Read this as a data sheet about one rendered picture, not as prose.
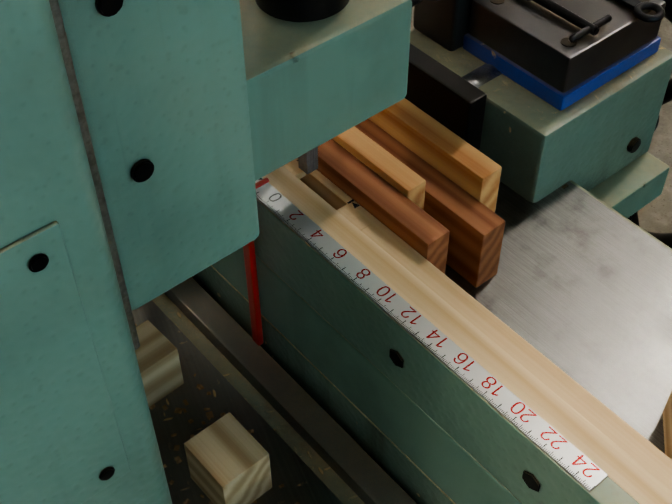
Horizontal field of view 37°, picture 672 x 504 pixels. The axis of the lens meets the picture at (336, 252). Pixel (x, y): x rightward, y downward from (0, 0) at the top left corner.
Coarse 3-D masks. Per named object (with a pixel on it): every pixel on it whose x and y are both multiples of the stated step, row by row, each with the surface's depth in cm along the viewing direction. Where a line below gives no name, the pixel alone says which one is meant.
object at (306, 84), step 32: (352, 0) 55; (384, 0) 55; (256, 32) 53; (288, 32) 53; (320, 32) 53; (352, 32) 53; (384, 32) 55; (256, 64) 51; (288, 64) 52; (320, 64) 53; (352, 64) 55; (384, 64) 57; (256, 96) 51; (288, 96) 53; (320, 96) 55; (352, 96) 56; (384, 96) 58; (256, 128) 53; (288, 128) 54; (320, 128) 56; (256, 160) 54; (288, 160) 56
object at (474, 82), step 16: (416, 48) 64; (416, 64) 63; (432, 64) 63; (416, 80) 64; (432, 80) 62; (448, 80) 62; (464, 80) 62; (480, 80) 68; (416, 96) 65; (432, 96) 63; (448, 96) 62; (464, 96) 61; (480, 96) 61; (432, 112) 64; (448, 112) 63; (464, 112) 62; (480, 112) 62; (448, 128) 64; (464, 128) 62; (480, 128) 63
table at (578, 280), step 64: (512, 192) 69; (576, 192) 69; (640, 192) 74; (256, 256) 65; (512, 256) 65; (576, 256) 65; (640, 256) 65; (320, 320) 62; (512, 320) 61; (576, 320) 61; (640, 320) 61; (384, 384) 59; (640, 384) 58; (448, 448) 57
